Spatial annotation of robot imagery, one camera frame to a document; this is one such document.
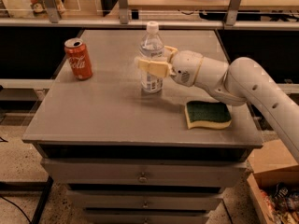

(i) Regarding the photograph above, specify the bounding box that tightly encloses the black floor cable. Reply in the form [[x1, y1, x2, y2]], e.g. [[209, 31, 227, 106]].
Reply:
[[0, 193, 34, 224]]

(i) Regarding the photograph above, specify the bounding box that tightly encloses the cardboard box with snacks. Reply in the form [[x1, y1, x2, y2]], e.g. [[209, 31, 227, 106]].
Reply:
[[247, 140, 299, 224]]

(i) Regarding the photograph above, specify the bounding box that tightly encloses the red Coca-Cola can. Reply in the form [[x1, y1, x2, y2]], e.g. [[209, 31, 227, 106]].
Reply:
[[64, 37, 93, 80]]

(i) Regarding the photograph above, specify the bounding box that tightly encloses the green and yellow sponge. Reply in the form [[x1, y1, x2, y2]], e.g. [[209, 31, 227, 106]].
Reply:
[[185, 101, 232, 129]]

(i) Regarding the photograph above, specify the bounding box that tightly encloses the clear plastic water bottle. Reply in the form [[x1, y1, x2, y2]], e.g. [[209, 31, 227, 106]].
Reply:
[[139, 21, 164, 93]]

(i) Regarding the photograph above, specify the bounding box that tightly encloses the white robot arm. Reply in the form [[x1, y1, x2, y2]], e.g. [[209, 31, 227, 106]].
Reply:
[[135, 47, 299, 161]]

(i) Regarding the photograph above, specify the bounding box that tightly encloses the metal railing with posts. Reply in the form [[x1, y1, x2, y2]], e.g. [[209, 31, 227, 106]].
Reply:
[[0, 0, 299, 30]]

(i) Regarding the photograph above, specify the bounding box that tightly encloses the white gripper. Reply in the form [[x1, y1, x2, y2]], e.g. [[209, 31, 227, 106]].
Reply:
[[135, 46, 203, 87]]

